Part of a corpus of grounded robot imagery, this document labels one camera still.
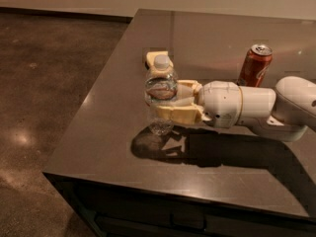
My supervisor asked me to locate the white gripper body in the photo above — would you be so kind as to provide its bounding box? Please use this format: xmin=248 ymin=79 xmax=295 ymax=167
xmin=197 ymin=81 xmax=242 ymax=128

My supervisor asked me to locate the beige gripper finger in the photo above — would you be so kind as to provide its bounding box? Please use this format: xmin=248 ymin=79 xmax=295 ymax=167
xmin=155 ymin=105 xmax=202 ymax=124
xmin=177 ymin=80 xmax=202 ymax=99

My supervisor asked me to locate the clear plastic water bottle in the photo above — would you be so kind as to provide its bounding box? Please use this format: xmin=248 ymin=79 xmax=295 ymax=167
xmin=144 ymin=68 xmax=178 ymax=136

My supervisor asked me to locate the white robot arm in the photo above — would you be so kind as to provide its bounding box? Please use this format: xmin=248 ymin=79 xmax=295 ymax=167
xmin=154 ymin=76 xmax=316 ymax=141

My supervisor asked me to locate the yellow sponge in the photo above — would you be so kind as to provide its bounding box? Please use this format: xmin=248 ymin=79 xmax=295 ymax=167
xmin=145 ymin=51 xmax=174 ymax=71

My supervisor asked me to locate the red soda can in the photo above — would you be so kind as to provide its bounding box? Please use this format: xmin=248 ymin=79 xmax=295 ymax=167
xmin=237 ymin=44 xmax=273 ymax=87

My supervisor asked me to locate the dark cabinet under table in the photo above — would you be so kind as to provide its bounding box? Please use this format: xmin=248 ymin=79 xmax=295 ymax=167
xmin=44 ymin=173 xmax=316 ymax=237

